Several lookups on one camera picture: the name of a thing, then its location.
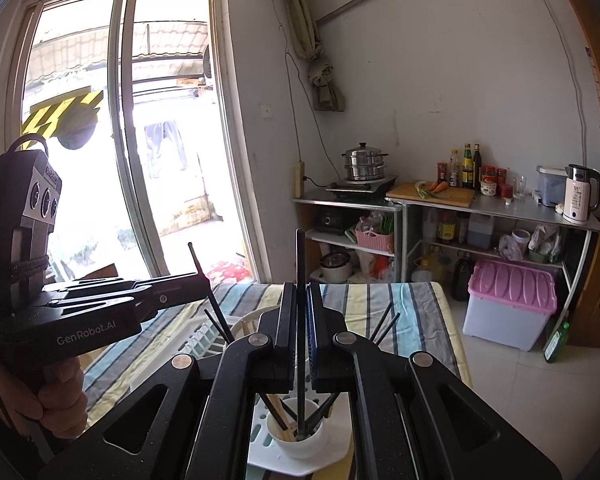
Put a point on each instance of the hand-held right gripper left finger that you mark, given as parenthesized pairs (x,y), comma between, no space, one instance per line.
(285,330)

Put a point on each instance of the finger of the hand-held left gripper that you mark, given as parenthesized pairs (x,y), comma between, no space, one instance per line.
(130,285)
(180,297)

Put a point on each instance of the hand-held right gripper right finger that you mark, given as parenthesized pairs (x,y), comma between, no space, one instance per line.
(312,330)

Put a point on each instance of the white cup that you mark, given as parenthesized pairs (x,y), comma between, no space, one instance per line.
(300,449)

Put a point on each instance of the person's left hand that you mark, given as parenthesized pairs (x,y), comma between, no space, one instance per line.
(60,405)

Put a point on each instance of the wooden chair back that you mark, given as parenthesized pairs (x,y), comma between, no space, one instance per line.
(100,271)

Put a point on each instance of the red and white object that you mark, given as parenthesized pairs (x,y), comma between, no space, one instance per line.
(230,271)

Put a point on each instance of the white rice cooker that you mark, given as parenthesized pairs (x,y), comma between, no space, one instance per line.
(332,267)

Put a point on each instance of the striped tablecloth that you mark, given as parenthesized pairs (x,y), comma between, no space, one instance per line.
(415,310)

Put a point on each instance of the black kitchen appliance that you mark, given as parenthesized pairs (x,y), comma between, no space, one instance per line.
(329,222)

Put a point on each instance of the pink plastic basket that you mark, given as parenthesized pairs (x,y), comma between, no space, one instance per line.
(375,241)

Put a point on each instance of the white plastic dish rack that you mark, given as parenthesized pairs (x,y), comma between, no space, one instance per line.
(330,445)

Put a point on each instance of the yellow oil jug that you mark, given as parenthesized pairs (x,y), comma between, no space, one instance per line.
(426,270)

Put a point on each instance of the small steel shelf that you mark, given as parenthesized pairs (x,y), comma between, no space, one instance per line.
(340,201)

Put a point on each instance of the hanging clothes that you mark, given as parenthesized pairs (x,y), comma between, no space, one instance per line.
(165,147)

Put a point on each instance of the black induction cooker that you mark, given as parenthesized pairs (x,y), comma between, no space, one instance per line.
(360,187)

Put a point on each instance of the beige power strip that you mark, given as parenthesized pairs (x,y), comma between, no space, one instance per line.
(299,180)

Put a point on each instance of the yellow black striped sign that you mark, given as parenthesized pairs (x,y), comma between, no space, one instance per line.
(65,110)

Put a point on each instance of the large dark bottle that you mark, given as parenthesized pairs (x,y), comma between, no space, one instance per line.
(462,280)

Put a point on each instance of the oil bottle yellow label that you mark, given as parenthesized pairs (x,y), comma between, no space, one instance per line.
(446,230)

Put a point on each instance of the steel steamer pot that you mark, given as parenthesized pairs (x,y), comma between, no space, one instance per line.
(364,165)

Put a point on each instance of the green onion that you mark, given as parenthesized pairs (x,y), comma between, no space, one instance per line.
(424,190)

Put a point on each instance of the wooden cutting board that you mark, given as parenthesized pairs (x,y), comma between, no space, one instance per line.
(440,197)

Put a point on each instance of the carrot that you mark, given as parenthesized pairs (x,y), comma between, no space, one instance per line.
(439,186)

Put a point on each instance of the pink-lid storage box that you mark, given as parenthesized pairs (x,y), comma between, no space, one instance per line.
(505,315)

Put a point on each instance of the grey plastic jug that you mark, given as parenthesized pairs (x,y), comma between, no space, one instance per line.
(481,232)

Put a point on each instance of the white sliding glass door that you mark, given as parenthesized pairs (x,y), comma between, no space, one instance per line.
(127,85)

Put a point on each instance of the red sauce bottle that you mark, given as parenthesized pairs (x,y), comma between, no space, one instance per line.
(441,174)

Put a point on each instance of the clear bottle yellow cap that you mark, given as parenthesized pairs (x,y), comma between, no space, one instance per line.
(454,170)

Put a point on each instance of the dark bottle yellow label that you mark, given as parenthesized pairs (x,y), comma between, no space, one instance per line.
(467,170)

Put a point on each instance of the white ceramic jar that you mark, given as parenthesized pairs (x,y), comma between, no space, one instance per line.
(489,189)

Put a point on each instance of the white mug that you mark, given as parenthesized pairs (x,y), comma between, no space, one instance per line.
(521,242)

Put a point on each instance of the dark glass bottle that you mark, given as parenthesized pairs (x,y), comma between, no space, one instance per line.
(477,162)

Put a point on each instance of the long steel shelf table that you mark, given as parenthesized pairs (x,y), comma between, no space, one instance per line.
(520,210)

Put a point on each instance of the tied beige curtain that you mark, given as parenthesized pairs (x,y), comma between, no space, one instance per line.
(325,90)

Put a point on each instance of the green bottle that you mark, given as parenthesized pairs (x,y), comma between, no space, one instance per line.
(556,345)

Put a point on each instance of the plastic bags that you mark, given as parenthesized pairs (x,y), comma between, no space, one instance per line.
(545,245)

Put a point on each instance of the drinking glass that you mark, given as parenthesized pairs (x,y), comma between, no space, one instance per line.
(519,189)

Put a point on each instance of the water filter pitcher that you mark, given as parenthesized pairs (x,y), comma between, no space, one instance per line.
(550,187)

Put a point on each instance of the white electric kettle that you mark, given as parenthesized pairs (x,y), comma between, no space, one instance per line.
(577,200)

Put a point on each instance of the white wall switch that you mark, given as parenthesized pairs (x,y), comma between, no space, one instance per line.
(266,111)

